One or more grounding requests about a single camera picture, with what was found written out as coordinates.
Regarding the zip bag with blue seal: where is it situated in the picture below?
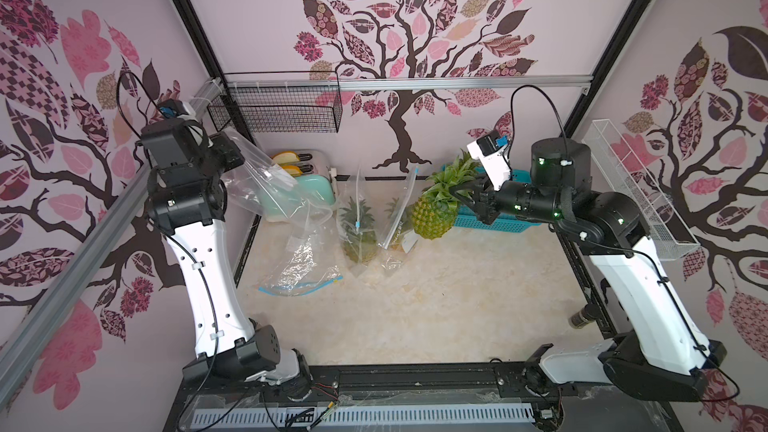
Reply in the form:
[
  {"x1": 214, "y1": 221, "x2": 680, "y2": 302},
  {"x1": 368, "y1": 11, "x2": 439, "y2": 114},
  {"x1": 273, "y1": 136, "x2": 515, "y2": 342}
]
[{"x1": 257, "y1": 214, "x2": 343, "y2": 297}]

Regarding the aluminium rail wall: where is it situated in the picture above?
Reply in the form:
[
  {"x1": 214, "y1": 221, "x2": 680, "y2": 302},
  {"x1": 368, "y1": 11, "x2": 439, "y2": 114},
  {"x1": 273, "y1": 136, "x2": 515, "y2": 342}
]
[
  {"x1": 0, "y1": 77, "x2": 224, "y2": 409},
  {"x1": 228, "y1": 75, "x2": 593, "y2": 91}
]

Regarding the white wire wall shelf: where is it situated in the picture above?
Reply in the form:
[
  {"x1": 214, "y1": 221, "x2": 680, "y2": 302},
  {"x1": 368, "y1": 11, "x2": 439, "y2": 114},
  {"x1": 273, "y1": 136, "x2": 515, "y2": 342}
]
[{"x1": 583, "y1": 119, "x2": 706, "y2": 262}]

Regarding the aluminium rail back wall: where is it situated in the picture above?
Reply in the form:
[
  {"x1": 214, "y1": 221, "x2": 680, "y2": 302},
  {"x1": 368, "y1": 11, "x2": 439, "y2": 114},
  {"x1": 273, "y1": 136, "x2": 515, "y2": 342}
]
[{"x1": 228, "y1": 75, "x2": 593, "y2": 91}]

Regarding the toast slice front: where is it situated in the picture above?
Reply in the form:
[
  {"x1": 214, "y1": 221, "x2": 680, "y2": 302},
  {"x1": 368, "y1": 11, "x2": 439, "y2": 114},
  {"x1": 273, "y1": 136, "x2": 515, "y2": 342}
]
[{"x1": 282, "y1": 164, "x2": 304, "y2": 178}]

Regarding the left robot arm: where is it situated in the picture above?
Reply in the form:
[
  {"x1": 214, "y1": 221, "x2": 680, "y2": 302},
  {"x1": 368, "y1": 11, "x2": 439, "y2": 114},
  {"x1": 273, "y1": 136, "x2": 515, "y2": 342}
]
[{"x1": 139, "y1": 99, "x2": 311, "y2": 386}]

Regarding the toast slice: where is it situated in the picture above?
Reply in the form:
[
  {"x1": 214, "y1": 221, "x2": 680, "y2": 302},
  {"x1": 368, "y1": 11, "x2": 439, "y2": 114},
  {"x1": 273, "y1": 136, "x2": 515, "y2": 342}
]
[
  {"x1": 282, "y1": 164, "x2": 304, "y2": 178},
  {"x1": 272, "y1": 151, "x2": 301, "y2": 166}
]

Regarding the aluminium rail left wall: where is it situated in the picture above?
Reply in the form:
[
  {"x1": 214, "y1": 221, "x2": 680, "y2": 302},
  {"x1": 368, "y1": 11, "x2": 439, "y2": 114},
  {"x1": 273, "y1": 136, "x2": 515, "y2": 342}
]
[{"x1": 0, "y1": 77, "x2": 224, "y2": 409}]

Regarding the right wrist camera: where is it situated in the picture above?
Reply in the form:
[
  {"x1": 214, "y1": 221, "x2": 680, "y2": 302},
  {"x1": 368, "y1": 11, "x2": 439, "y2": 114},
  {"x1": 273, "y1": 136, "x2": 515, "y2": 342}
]
[{"x1": 467, "y1": 130, "x2": 512, "y2": 191}]

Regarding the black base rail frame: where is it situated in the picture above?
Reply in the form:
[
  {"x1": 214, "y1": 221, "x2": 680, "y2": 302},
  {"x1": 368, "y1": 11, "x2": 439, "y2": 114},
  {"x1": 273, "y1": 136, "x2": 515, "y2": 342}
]
[{"x1": 162, "y1": 359, "x2": 682, "y2": 431}]

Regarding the toast slice rear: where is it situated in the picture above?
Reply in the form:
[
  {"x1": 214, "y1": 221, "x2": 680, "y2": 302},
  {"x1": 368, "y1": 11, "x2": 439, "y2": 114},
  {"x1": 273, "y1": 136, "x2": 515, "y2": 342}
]
[{"x1": 272, "y1": 151, "x2": 301, "y2": 166}]

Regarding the mint green toaster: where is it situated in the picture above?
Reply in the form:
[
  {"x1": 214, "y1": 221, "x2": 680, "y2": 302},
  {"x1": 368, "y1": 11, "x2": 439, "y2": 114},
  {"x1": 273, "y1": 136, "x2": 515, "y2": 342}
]
[{"x1": 257, "y1": 149, "x2": 336, "y2": 222}]

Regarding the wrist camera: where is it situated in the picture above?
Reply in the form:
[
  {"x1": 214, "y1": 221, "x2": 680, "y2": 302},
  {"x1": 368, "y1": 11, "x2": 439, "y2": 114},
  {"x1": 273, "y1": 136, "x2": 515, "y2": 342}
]
[
  {"x1": 467, "y1": 130, "x2": 512, "y2": 191},
  {"x1": 157, "y1": 99, "x2": 195, "y2": 120}
]

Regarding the black wire wall basket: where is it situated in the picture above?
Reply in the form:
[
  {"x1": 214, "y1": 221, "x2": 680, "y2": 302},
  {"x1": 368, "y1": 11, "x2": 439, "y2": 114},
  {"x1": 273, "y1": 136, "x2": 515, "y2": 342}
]
[{"x1": 207, "y1": 70, "x2": 343, "y2": 137}]

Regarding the teal plastic basket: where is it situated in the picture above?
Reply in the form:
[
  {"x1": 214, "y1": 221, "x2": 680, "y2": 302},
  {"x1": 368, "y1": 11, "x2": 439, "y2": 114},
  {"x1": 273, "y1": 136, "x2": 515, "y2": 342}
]
[{"x1": 454, "y1": 166, "x2": 542, "y2": 233}]

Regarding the clear zip bag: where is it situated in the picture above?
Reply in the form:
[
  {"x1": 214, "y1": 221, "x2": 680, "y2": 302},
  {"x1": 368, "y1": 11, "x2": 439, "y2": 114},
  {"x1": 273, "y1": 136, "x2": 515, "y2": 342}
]
[{"x1": 222, "y1": 128, "x2": 335, "y2": 226}]

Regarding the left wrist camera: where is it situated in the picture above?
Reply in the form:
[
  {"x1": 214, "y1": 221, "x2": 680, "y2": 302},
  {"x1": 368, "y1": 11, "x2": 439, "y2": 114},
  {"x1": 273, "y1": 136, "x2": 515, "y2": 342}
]
[{"x1": 157, "y1": 99, "x2": 195, "y2": 120}]

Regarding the spice jar right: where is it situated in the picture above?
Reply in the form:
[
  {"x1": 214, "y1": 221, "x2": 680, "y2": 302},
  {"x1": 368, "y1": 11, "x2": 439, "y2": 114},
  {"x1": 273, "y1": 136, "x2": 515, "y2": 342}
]
[{"x1": 568, "y1": 303, "x2": 602, "y2": 329}]

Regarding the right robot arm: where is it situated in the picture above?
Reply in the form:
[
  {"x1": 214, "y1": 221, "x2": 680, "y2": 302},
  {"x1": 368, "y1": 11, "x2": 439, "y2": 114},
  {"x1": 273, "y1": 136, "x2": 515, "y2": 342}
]
[{"x1": 461, "y1": 131, "x2": 741, "y2": 403}]

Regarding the white slotted cable duct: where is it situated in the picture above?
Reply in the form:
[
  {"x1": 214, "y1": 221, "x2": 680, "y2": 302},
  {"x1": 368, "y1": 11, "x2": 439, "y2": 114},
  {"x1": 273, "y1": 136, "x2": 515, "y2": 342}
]
[{"x1": 182, "y1": 403, "x2": 535, "y2": 431}]

